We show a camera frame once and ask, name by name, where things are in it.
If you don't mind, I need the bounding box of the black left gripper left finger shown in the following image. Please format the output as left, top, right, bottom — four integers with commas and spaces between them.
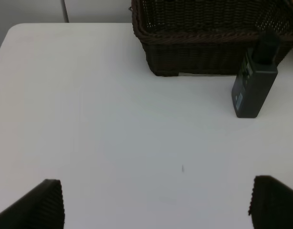
0, 179, 65, 229

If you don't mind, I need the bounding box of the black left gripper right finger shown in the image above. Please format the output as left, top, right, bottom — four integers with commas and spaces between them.
248, 176, 293, 229

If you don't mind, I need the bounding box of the dark green pump bottle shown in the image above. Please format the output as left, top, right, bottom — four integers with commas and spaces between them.
231, 31, 280, 118

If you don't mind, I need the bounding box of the dark brown wicker basket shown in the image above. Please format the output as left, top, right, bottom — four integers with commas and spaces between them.
130, 0, 293, 76

